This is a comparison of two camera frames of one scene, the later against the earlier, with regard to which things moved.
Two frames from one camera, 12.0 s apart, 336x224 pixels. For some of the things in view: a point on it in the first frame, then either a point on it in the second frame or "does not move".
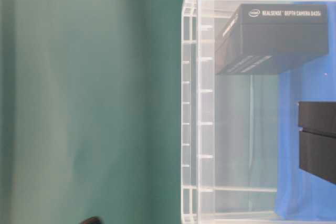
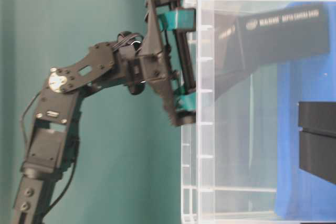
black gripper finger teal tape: x=93 y=220 -> x=164 y=60
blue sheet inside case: x=301 y=194 does not move
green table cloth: x=91 y=97 does not move
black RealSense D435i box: x=317 y=138 does not move
